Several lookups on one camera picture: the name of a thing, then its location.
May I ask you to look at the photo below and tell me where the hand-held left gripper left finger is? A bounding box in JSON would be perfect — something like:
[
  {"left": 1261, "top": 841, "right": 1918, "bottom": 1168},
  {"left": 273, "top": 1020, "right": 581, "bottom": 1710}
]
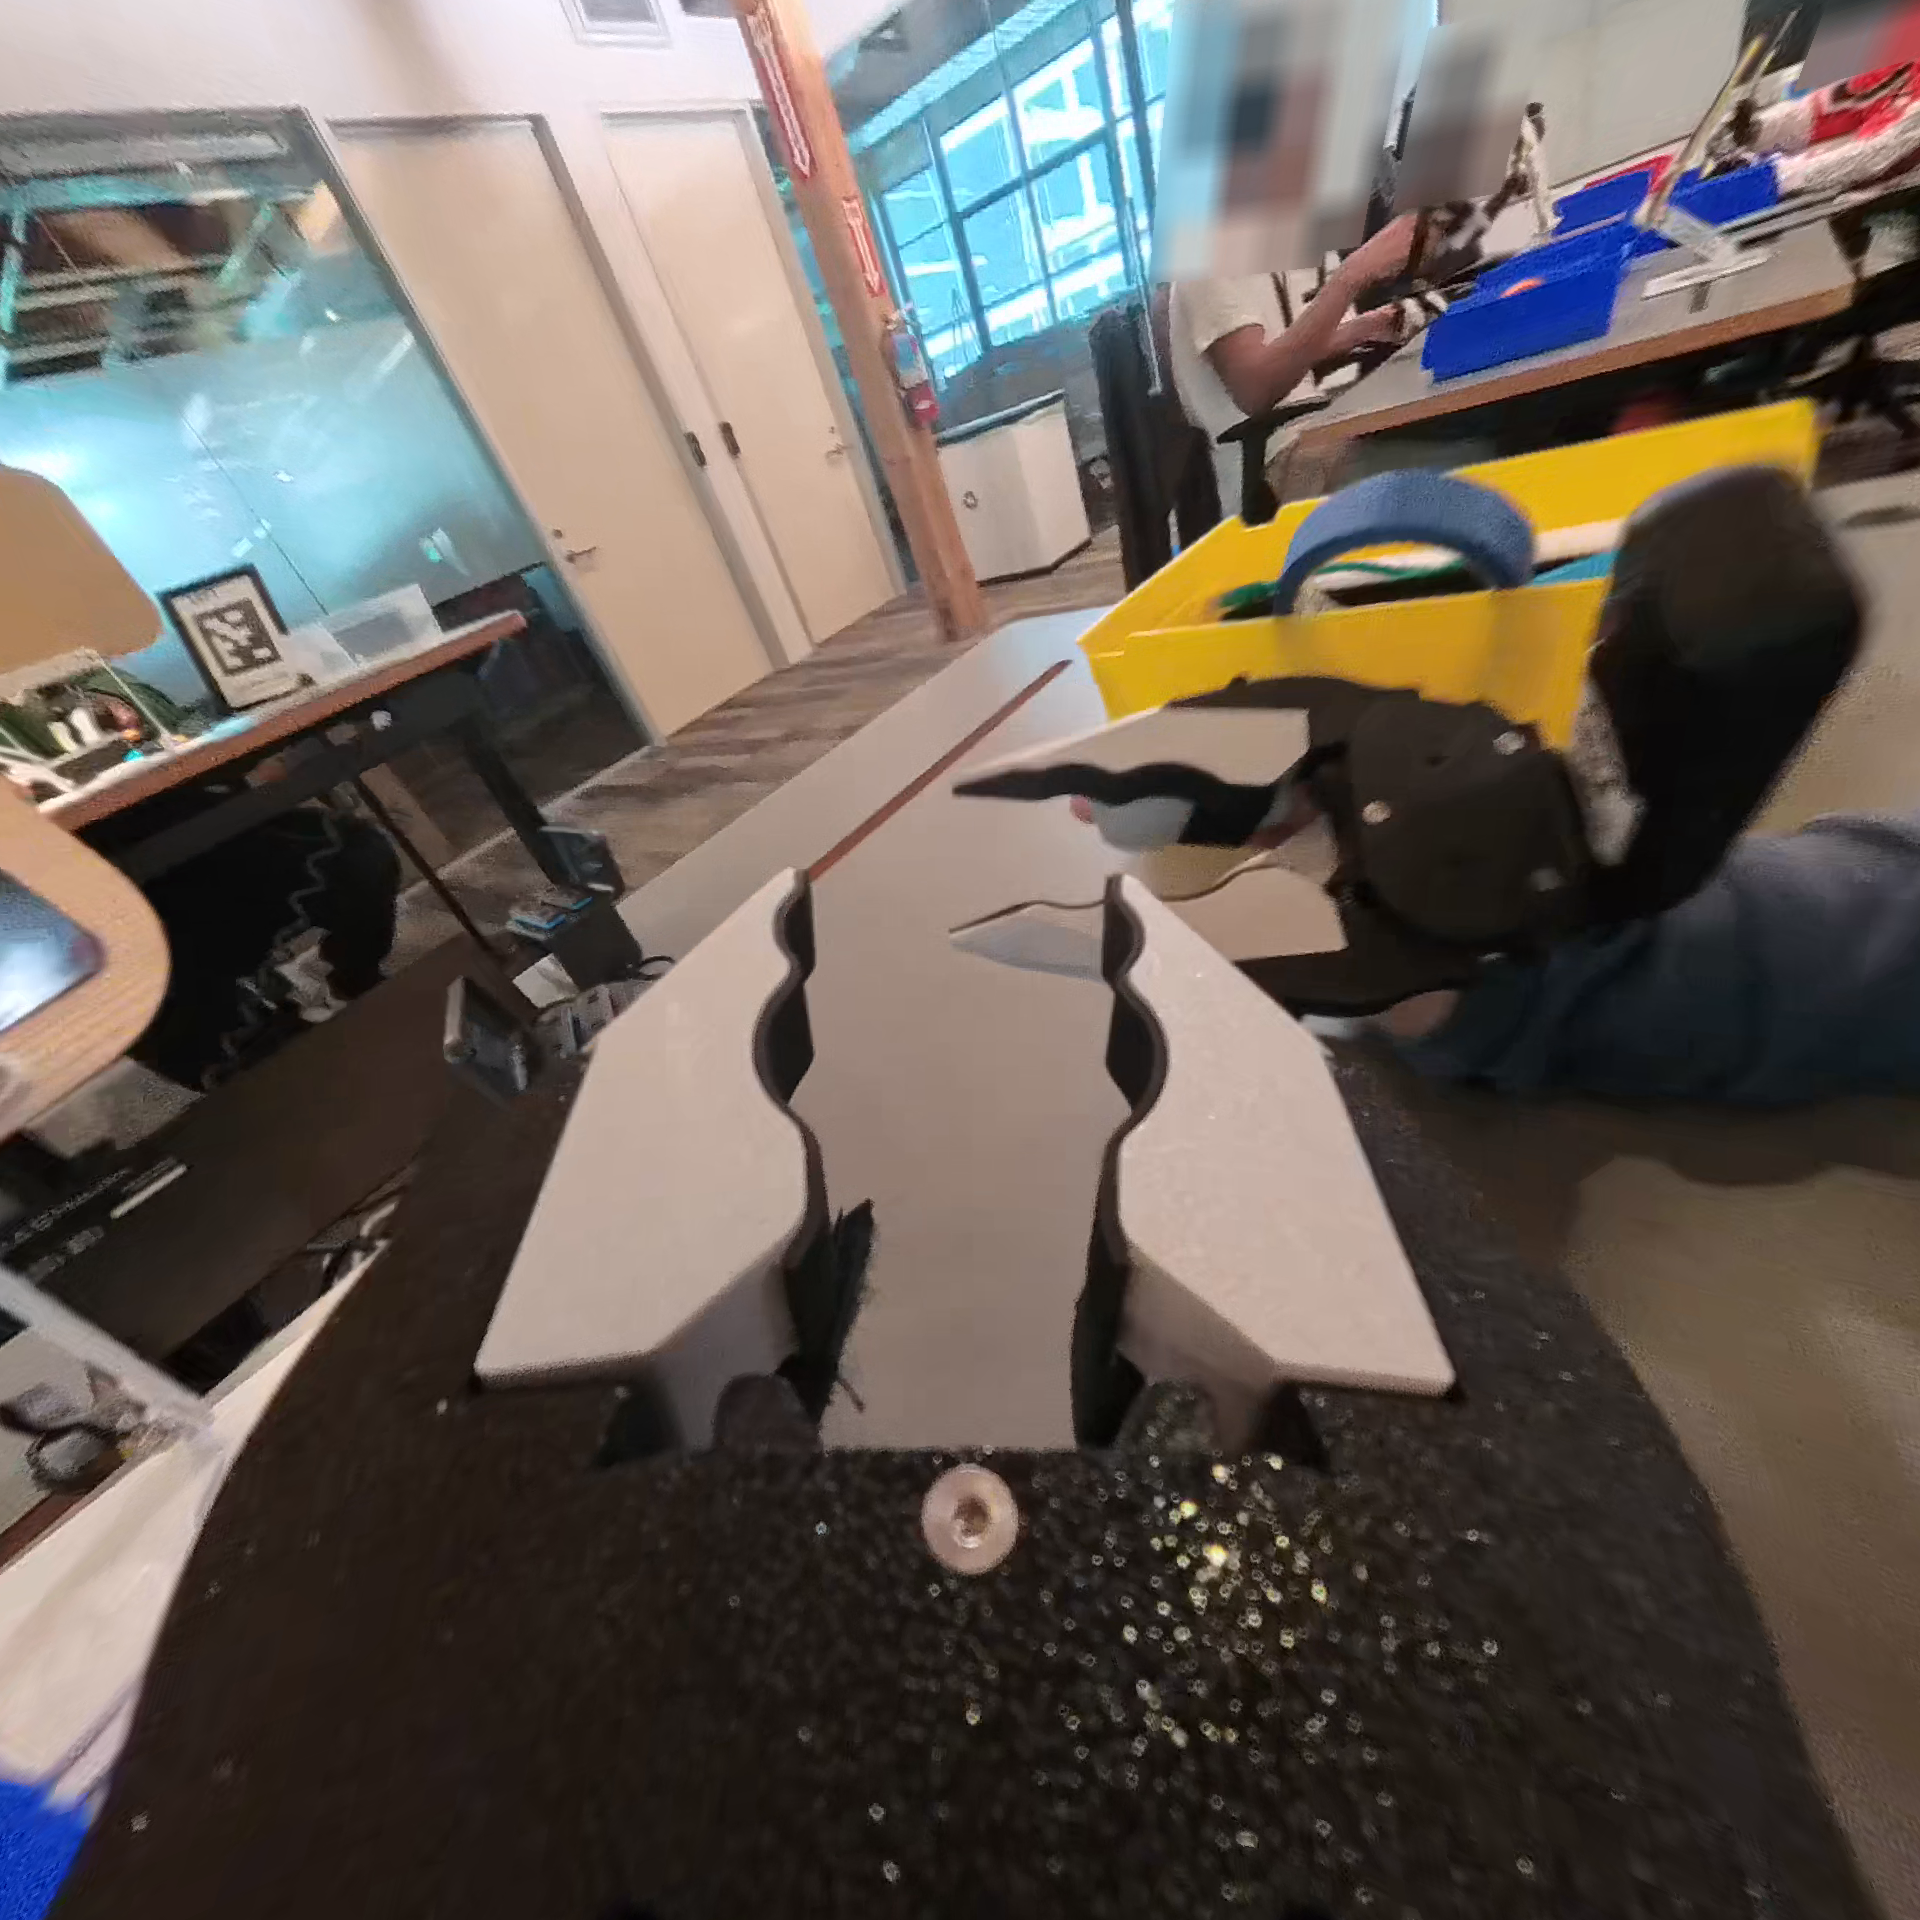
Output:
[{"left": 473, "top": 863, "right": 877, "bottom": 1428}]

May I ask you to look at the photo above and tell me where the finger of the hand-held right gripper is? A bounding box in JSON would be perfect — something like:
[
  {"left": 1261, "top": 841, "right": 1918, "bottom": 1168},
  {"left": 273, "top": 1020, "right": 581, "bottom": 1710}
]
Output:
[
  {"left": 947, "top": 861, "right": 1351, "bottom": 979},
  {"left": 949, "top": 701, "right": 1322, "bottom": 823}
]

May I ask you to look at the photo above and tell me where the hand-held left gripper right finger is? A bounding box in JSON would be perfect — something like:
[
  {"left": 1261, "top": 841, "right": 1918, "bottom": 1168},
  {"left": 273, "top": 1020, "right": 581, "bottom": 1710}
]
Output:
[{"left": 1068, "top": 874, "right": 1460, "bottom": 1453}]

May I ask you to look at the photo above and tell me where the black white cloth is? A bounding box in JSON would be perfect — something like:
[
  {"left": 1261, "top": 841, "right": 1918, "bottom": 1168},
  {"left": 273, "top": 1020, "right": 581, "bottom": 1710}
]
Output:
[{"left": 1068, "top": 788, "right": 1309, "bottom": 857}]

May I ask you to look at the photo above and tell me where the yellow plastic bin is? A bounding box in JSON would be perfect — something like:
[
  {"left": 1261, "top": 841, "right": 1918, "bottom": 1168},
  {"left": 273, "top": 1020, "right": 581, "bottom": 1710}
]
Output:
[{"left": 1077, "top": 393, "right": 1828, "bottom": 748}]

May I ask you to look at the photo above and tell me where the blue tape roll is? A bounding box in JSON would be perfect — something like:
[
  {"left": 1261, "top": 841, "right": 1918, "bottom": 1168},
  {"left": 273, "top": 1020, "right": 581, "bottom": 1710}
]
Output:
[{"left": 1274, "top": 468, "right": 1539, "bottom": 620}]

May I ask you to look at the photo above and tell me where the person's right forearm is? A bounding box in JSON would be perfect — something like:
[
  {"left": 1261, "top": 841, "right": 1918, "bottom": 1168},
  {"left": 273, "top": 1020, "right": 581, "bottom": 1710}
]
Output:
[{"left": 1386, "top": 814, "right": 1920, "bottom": 1115}]

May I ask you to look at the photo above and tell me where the grey power box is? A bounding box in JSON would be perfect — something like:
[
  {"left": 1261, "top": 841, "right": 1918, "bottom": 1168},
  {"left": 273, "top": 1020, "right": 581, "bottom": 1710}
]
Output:
[{"left": 439, "top": 972, "right": 530, "bottom": 1091}]

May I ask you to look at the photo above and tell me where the white cabinet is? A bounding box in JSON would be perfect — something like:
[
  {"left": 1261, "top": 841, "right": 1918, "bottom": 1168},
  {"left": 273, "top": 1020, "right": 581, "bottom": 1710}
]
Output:
[{"left": 935, "top": 390, "right": 1095, "bottom": 588}]

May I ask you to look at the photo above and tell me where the black coat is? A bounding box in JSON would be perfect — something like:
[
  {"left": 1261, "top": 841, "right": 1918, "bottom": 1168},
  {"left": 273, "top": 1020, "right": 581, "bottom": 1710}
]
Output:
[{"left": 1087, "top": 288, "right": 1228, "bottom": 551}]

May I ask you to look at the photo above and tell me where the black battery charger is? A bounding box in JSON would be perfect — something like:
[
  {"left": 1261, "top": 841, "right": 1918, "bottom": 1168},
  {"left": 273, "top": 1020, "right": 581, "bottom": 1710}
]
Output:
[{"left": 506, "top": 822, "right": 645, "bottom": 979}]

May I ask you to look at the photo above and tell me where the blue plastic bin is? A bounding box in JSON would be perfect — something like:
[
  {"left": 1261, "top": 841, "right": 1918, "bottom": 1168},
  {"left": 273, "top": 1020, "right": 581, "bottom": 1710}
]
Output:
[
  {"left": 1549, "top": 154, "right": 1783, "bottom": 241},
  {"left": 1417, "top": 222, "right": 1641, "bottom": 379},
  {"left": 0, "top": 1773, "right": 97, "bottom": 1920}
]

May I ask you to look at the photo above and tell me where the white door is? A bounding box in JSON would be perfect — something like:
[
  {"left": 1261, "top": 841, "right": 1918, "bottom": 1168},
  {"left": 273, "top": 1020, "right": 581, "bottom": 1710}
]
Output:
[
  {"left": 326, "top": 111, "right": 782, "bottom": 740},
  {"left": 597, "top": 102, "right": 907, "bottom": 647}
]

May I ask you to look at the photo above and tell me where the large window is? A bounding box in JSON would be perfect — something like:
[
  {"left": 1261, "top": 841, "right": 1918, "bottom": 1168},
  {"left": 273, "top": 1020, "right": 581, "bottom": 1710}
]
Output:
[{"left": 823, "top": 0, "right": 1182, "bottom": 396}]

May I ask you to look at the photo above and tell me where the clear plastic container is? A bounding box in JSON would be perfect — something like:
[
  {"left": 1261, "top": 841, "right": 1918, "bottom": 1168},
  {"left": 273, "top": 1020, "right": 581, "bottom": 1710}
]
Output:
[{"left": 288, "top": 581, "right": 440, "bottom": 671}]

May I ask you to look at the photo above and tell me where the black white tag sign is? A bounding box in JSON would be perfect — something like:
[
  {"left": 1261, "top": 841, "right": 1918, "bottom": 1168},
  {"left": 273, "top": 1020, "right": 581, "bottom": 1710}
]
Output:
[{"left": 155, "top": 561, "right": 299, "bottom": 712}]

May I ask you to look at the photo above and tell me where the red white cloth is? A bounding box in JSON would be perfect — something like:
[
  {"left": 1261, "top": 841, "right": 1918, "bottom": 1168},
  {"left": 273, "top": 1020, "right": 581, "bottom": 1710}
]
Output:
[{"left": 1754, "top": 65, "right": 1920, "bottom": 198}]

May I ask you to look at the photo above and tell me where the beige rounded panel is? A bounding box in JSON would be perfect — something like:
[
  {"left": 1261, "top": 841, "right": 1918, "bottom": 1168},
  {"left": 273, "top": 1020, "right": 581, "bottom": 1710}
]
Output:
[{"left": 0, "top": 461, "right": 162, "bottom": 679}]

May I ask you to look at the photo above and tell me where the wooden post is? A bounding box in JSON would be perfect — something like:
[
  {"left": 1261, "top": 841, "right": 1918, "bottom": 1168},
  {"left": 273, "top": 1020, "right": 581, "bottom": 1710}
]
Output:
[{"left": 733, "top": 0, "right": 997, "bottom": 643}]

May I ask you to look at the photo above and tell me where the curved plywood frame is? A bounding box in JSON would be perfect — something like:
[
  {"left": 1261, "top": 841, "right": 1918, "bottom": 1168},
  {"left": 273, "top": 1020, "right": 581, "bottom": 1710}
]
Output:
[{"left": 0, "top": 776, "right": 174, "bottom": 1145}]

